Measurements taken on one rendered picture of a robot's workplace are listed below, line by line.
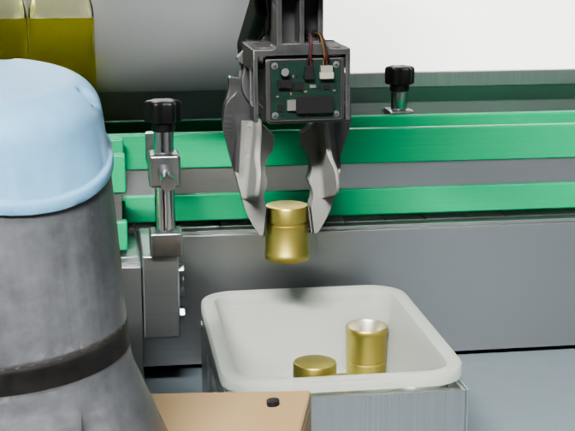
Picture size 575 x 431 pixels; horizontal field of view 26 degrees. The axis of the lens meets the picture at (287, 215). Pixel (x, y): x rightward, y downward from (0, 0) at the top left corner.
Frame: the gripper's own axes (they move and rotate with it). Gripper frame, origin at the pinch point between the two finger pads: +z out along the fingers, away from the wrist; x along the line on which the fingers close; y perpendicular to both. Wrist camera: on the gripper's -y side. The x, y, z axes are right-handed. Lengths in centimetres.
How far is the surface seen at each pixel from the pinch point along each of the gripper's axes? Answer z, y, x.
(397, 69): -8.7, -21.8, 14.4
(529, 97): -4.0, -32.3, 31.7
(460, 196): 2.1, -13.3, 18.4
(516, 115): -4.0, -20.6, 26.1
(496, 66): -7.8, -29.7, 27.1
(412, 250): 6.6, -11.6, 13.5
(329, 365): 10.6, 5.8, 2.3
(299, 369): 10.8, 5.6, 0.0
